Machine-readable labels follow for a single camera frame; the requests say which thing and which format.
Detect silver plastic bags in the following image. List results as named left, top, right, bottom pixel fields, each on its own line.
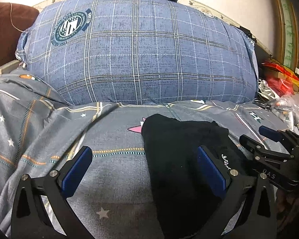
left=258, top=78, right=299, bottom=134

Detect blue plaid pillow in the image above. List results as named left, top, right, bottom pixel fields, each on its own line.
left=15, top=0, right=258, bottom=105

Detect grey patterned bed sheet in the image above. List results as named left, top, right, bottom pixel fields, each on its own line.
left=0, top=70, right=286, bottom=238

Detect red packaging pile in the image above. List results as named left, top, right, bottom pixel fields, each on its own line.
left=261, top=61, right=299, bottom=97

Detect wooden bed frame block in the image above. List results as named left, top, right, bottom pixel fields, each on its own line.
left=0, top=59, right=20, bottom=75

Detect gold framed picture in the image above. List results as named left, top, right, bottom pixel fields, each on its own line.
left=278, top=0, right=299, bottom=72

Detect black pants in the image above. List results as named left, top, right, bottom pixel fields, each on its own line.
left=141, top=114, right=247, bottom=238

